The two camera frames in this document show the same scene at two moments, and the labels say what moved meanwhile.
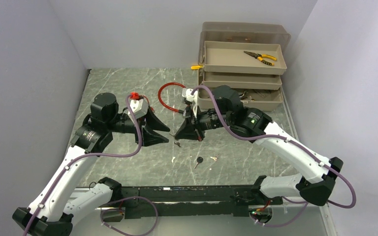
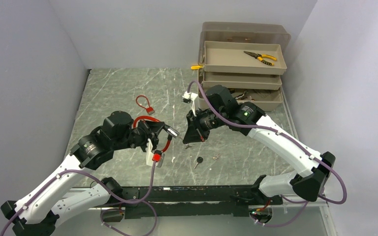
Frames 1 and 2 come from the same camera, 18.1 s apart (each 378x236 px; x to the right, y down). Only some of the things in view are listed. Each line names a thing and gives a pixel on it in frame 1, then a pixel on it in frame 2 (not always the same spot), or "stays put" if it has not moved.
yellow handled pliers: x=260 y=57 stays put
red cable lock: x=160 y=99 to x=171 y=132
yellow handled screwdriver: x=196 y=67 stays put
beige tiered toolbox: x=251 y=58 stays put
